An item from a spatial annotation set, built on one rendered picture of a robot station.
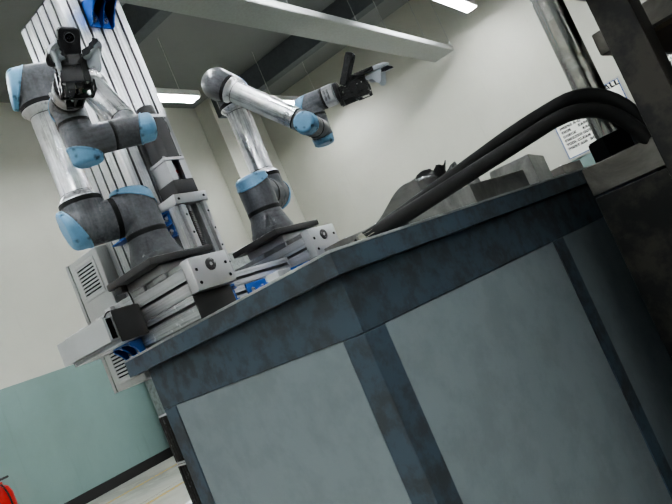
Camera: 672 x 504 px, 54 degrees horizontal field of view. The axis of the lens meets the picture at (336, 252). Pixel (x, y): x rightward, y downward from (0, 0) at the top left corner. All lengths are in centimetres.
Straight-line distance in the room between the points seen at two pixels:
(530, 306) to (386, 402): 45
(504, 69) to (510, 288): 805
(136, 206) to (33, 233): 581
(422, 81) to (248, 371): 868
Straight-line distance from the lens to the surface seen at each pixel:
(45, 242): 771
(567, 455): 130
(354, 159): 1022
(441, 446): 103
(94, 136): 170
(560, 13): 155
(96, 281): 234
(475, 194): 152
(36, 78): 202
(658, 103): 123
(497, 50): 932
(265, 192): 225
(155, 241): 188
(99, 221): 189
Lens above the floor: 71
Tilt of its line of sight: 5 degrees up
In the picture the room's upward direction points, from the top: 23 degrees counter-clockwise
